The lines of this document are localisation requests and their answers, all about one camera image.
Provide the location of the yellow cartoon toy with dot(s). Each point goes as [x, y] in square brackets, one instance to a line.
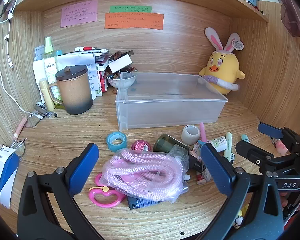
[240, 220]

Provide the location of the pink paper note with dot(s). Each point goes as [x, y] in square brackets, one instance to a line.
[78, 13]

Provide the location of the clear plastic storage bin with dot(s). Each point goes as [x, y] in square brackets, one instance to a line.
[165, 110]

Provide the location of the green paper note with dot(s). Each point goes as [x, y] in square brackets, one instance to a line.
[130, 9]

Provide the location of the brown ceramic mug with lid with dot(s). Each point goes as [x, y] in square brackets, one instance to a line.
[73, 88]

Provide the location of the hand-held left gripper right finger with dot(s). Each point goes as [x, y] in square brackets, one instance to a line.
[217, 170]

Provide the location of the blue and white box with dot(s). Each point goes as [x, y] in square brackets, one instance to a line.
[5, 170]

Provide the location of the pink plush ornament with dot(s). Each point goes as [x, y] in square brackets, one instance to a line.
[281, 146]

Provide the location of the yellow green spray bottle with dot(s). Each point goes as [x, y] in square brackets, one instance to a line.
[50, 62]

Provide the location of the light blue bottle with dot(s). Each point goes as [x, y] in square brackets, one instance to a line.
[245, 138]

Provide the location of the stack of books and papers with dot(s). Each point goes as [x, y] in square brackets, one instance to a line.
[75, 60]

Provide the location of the white bowl of beads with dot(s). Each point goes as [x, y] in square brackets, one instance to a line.
[122, 82]

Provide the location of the pink round tin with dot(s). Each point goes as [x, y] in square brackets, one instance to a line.
[140, 146]

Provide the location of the small white bottle green label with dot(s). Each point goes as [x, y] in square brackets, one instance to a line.
[218, 143]

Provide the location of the dark green glass jar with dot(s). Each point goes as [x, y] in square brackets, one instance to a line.
[165, 142]

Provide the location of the pink pen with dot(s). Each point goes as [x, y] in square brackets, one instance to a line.
[20, 127]

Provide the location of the light green highlighter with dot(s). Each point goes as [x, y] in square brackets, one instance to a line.
[228, 142]

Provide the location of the black plastic object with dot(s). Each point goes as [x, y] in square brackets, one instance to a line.
[195, 166]

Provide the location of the blue flat package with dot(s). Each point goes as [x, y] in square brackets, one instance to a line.
[140, 203]

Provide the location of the red and white marker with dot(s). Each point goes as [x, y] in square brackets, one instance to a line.
[85, 48]

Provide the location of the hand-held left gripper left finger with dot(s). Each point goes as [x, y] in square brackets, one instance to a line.
[82, 170]

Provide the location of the cream yellow tube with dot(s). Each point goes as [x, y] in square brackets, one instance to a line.
[45, 92]

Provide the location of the orange paper note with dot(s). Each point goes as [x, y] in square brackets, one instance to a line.
[134, 21]

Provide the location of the dark red bag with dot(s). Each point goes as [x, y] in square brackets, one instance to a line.
[293, 15]

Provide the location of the blue tape roll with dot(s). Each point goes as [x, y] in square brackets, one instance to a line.
[112, 145]

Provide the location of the yellow chick plush toy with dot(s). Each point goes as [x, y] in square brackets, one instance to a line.
[221, 65]

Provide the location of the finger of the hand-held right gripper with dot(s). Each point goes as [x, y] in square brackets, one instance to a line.
[252, 152]
[270, 130]

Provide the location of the white cardboard box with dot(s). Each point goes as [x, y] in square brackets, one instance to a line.
[120, 63]

